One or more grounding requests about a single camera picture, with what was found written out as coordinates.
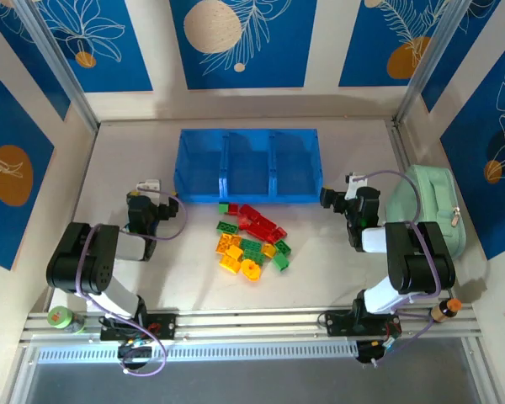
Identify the orange-yellow lego brick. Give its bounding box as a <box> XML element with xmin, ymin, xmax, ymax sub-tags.
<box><xmin>215</xmin><ymin>233</ymin><xmax>233</xmax><ymax>256</ymax></box>

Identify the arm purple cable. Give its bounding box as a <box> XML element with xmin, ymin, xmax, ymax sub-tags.
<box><xmin>73</xmin><ymin>189</ymin><xmax>189</xmax><ymax>377</ymax></box>
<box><xmin>353</xmin><ymin>169</ymin><xmax>443</xmax><ymax>367</ymax></box>

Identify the aluminium frame post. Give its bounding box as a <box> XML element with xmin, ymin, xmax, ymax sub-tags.
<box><xmin>12</xmin><ymin>0</ymin><xmax>101</xmax><ymax>134</ymax></box>
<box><xmin>391</xmin><ymin>0</ymin><xmax>476</xmax><ymax>125</ymax></box>

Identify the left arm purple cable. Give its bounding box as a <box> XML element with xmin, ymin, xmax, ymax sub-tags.
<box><xmin>73</xmin><ymin>189</ymin><xmax>189</xmax><ymax>377</ymax></box>

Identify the mint green zip pouch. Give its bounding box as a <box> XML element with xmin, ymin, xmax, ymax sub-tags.
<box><xmin>385</xmin><ymin>163</ymin><xmax>468</xmax><ymax>261</ymax></box>

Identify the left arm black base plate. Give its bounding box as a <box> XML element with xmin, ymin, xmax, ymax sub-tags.
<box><xmin>99</xmin><ymin>313</ymin><xmax>178</xmax><ymax>342</ymax></box>

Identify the blue leaf-print wall panel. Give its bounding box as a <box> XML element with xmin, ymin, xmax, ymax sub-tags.
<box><xmin>0</xmin><ymin>61</ymin><xmax>56</xmax><ymax>270</ymax></box>
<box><xmin>439</xmin><ymin>41</ymin><xmax>505</xmax><ymax>261</ymax></box>
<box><xmin>338</xmin><ymin>0</ymin><xmax>454</xmax><ymax>88</ymax></box>
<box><xmin>169</xmin><ymin>0</ymin><xmax>319</xmax><ymax>90</ymax></box>
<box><xmin>420</xmin><ymin>0</ymin><xmax>504</xmax><ymax>113</ymax></box>
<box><xmin>0</xmin><ymin>8</ymin><xmax>71</xmax><ymax>121</ymax></box>
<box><xmin>35</xmin><ymin>0</ymin><xmax>154</xmax><ymax>93</ymax></box>

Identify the green tape roll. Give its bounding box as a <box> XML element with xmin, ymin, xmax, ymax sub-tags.
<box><xmin>46</xmin><ymin>306</ymin><xmax>87</xmax><ymax>336</ymax></box>

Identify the slotted grey cable duct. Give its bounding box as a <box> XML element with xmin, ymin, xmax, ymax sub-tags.
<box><xmin>35</xmin><ymin>341</ymin><xmax>359</xmax><ymax>362</ymax></box>

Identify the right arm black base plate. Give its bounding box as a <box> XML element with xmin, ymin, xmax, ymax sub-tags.
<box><xmin>324</xmin><ymin>310</ymin><xmax>403</xmax><ymax>338</ymax></box>

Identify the light green lego brick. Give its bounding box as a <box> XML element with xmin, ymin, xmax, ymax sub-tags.
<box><xmin>271</xmin><ymin>252</ymin><xmax>291</xmax><ymax>273</ymax></box>

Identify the blue three-compartment plastic bin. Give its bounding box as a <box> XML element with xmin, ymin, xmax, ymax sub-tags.
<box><xmin>173</xmin><ymin>128</ymin><xmax>324</xmax><ymax>205</ymax></box>

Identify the brown bottle orange cap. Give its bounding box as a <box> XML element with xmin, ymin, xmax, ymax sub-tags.
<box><xmin>430</xmin><ymin>297</ymin><xmax>462</xmax><ymax>323</ymax></box>

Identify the round yellow lego piece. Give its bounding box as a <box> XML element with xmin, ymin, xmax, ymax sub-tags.
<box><xmin>239</xmin><ymin>258</ymin><xmax>263</xmax><ymax>283</ymax></box>

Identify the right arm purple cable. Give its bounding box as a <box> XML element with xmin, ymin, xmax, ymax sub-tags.
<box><xmin>353</xmin><ymin>169</ymin><xmax>443</xmax><ymax>367</ymax></box>

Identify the tall yellow lego brick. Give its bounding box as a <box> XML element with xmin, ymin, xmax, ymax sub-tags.
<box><xmin>219</xmin><ymin>245</ymin><xmax>245</xmax><ymax>274</ymax></box>

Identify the aluminium mounting rail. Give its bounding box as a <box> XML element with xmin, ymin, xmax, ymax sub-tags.
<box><xmin>19</xmin><ymin>306</ymin><xmax>487</xmax><ymax>348</ymax></box>

